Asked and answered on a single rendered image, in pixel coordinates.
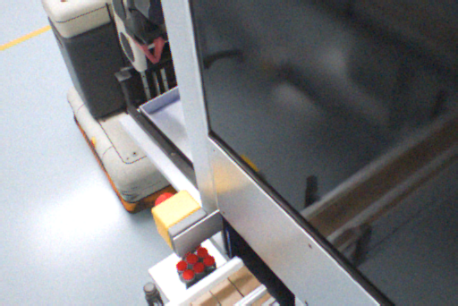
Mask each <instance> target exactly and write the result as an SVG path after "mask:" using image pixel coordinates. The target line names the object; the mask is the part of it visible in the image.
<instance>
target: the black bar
mask: <svg viewBox="0 0 458 306"><path fill-rule="evenodd" d="M126 109H127V111H128V114H129V115H130V116H131V117H132V119H133V120H134V121H136V123H138V124H139V127H141V128H142V130H143V131H145V132H146V134H147V135H148V136H149V137H150V138H151V139H152V140H153V141H154V142H155V143H156V144H157V145H158V146H159V148H160V149H161V150H162V151H163V152H164V153H165V155H166V156H167V157H169V159H170V160H171V161H173V164H175V166H176V167H178V168H179V171H181V172H182V174H184V175H185V176H186V178H187V179H188V180H189V181H190V182H191V183H192V185H193V186H194V187H195V188H196V189H197V190H198V191H199V187H198V184H197V180H196V173H195V171H193V170H192V168H191V167H190V166H189V164H187V163H186V161H184V160H183V159H182V157H180V155H179V154H178V153H177V152H176V151H175V150H174V149H173V148H172V147H171V145H170V144H169V143H168V142H167V141H166V140H165V139H164V138H163V137H162V136H161V134H159V132H158V131H156V129H155V128H154V127H152V125H151V123H149V122H148V121H147V120H146V118H145V117H143V116H142V114H141V113H140V112H139V110H137V109H136V107H134V106H133V105H131V106H129V107H127V108H126Z"/></svg>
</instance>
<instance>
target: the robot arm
mask: <svg viewBox="0 0 458 306"><path fill-rule="evenodd" d="M126 4H127V7H128V9H129V12H130V17H131V18H128V19H126V20H125V21H123V26H124V27H125V31H126V34H128V35H129V36H130V37H131V39H132V41H133V42H134V43H135V44H136V45H137V46H138V47H139V48H140V50H141V51H142V52H143V53H144V54H145V55H146V57H148V58H149V60H150V61H151V62H152V63H153V64H155V63H157V62H159V58H160V56H161V53H162V50H163V46H164V44H165V42H166V41H167V40H169V37H168V34H167V30H166V24H165V17H164V14H163V6H162V3H161V0H126ZM151 44H154V45H155V52H154V55H152V54H151V53H150V52H149V50H148V46H149V45H151Z"/></svg>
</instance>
